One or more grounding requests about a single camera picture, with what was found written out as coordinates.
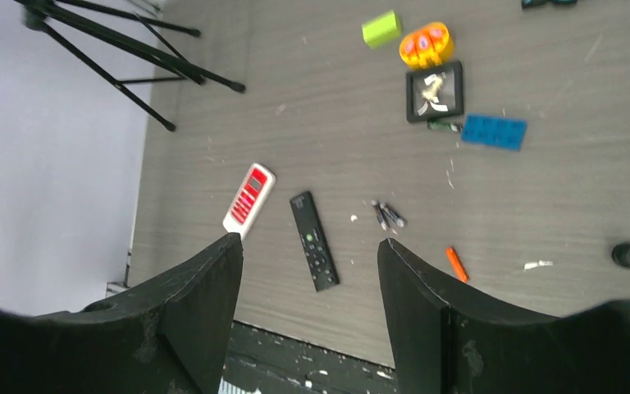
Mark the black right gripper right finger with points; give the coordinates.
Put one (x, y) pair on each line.
(449, 337)

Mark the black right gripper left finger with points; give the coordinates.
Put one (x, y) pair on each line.
(166, 335)

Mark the orange battery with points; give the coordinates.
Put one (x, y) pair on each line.
(456, 264)

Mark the black remote control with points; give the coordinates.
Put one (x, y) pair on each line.
(316, 250)

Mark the red and white remote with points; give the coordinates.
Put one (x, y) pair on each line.
(249, 200)

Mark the dark battery left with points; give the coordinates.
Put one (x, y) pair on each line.
(380, 216)

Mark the blue flat brick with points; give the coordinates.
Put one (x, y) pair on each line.
(496, 132)

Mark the orange yellow toy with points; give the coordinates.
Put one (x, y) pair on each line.
(426, 47)

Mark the black tripod music stand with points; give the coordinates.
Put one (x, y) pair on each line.
(36, 14)

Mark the lime green block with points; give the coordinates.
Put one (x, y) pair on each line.
(382, 29)

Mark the black square frame box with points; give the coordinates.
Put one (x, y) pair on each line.
(435, 93)

